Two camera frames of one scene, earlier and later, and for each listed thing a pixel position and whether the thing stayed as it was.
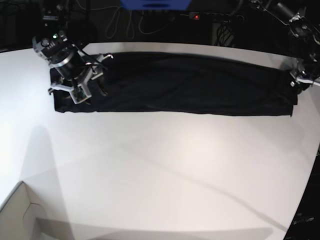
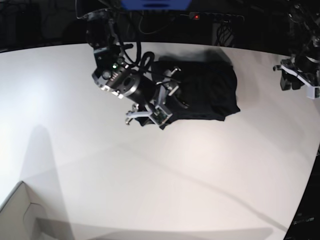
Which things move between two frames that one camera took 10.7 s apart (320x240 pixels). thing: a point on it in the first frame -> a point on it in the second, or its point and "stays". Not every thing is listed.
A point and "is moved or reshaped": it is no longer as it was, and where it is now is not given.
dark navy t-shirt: x=171 y=83 is moved or reshaped
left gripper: x=83 y=79 -> x=166 y=88
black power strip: x=216 y=17 stays
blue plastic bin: x=155 y=5 stays
